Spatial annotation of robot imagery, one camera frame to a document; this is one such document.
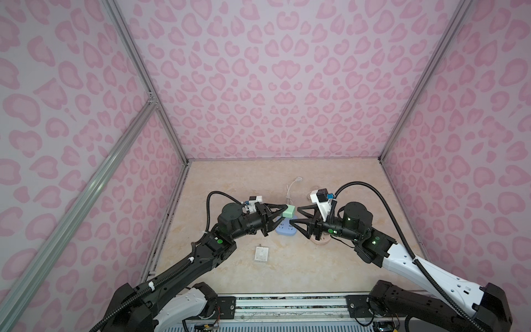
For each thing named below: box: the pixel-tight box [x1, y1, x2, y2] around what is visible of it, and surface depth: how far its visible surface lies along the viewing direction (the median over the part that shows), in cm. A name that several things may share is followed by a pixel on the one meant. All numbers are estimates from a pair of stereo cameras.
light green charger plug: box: [282, 204, 296, 218], surface depth 68 cm
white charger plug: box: [254, 246, 269, 262], surface depth 85 cm
